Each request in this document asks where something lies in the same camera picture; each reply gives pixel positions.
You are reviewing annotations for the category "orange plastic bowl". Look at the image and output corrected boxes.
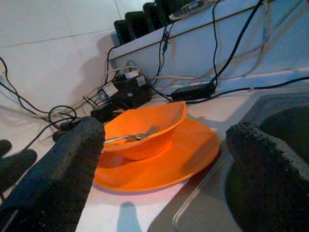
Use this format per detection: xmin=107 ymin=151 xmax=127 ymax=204
xmin=102 ymin=101 xmax=188 ymax=160

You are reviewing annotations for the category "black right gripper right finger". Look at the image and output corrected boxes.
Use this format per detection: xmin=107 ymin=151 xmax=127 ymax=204
xmin=225 ymin=121 xmax=309 ymax=232

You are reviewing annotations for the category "white labelled power adapter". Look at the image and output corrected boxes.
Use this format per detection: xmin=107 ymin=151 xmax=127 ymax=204
xmin=101 ymin=82 xmax=119 ymax=97

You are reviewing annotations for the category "stainless steel sink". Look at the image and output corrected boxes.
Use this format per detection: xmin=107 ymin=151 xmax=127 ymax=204
xmin=147 ymin=90 xmax=309 ymax=232

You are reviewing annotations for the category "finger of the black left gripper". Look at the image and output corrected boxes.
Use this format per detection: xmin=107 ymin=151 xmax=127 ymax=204
xmin=0 ymin=139 xmax=13 ymax=157
xmin=0 ymin=149 xmax=38 ymax=191

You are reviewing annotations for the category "black rectangular battery pack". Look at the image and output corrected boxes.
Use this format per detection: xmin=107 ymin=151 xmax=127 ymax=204
xmin=113 ymin=20 xmax=132 ymax=46
xmin=143 ymin=2 xmax=167 ymax=32
xmin=155 ymin=0 xmax=189 ymax=25
xmin=125 ymin=11 xmax=150 ymax=41

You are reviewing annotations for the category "orange plastic plate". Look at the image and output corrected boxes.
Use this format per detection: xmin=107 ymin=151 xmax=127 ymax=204
xmin=93 ymin=117 xmax=221 ymax=193

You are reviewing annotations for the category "black power adapter brick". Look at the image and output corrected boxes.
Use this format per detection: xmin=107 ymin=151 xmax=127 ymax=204
xmin=170 ymin=82 xmax=216 ymax=102

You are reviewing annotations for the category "thick black adapter cable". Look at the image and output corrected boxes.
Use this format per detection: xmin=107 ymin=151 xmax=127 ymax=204
xmin=212 ymin=0 xmax=264 ymax=85

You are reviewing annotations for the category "long thin black cable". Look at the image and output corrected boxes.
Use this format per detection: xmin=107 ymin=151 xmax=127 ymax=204
xmin=185 ymin=76 xmax=309 ymax=104

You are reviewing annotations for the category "black charger hub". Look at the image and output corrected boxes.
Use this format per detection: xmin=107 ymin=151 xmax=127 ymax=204
xmin=98 ymin=72 xmax=153 ymax=109

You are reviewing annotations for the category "black plug adapter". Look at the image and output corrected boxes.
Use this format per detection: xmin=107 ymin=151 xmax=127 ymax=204
xmin=90 ymin=103 xmax=126 ymax=123

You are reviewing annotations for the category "metal spoon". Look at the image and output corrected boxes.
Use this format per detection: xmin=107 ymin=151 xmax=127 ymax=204
xmin=104 ymin=126 xmax=160 ymax=144

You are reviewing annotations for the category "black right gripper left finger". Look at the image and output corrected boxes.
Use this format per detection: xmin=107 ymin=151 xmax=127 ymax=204
xmin=0 ymin=116 xmax=106 ymax=232

